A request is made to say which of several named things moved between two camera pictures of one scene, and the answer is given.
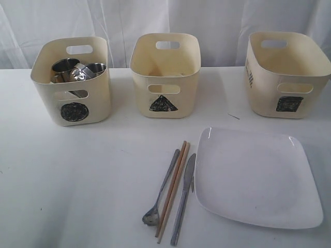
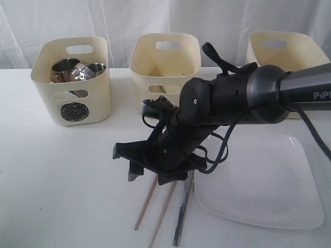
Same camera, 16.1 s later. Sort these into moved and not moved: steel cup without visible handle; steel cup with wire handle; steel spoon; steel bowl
Moved: steel spoon
Not moved: steel bowl; steel cup without visible handle; steel cup with wire handle
